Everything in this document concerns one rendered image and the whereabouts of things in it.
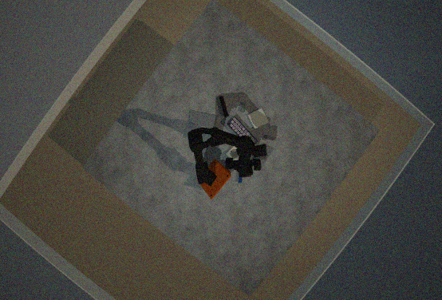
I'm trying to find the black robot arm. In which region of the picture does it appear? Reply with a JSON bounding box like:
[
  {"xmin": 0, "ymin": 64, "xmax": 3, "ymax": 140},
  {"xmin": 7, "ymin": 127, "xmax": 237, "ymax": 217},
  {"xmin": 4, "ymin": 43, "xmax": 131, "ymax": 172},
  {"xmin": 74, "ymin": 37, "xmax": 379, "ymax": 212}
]
[{"xmin": 187, "ymin": 128, "xmax": 267, "ymax": 186}]

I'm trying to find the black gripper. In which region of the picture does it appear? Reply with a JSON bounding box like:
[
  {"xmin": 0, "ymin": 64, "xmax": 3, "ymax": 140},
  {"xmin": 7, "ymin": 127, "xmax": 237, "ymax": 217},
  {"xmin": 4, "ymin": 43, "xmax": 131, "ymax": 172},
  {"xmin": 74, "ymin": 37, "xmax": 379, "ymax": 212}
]
[{"xmin": 226, "ymin": 157, "xmax": 262, "ymax": 172}]

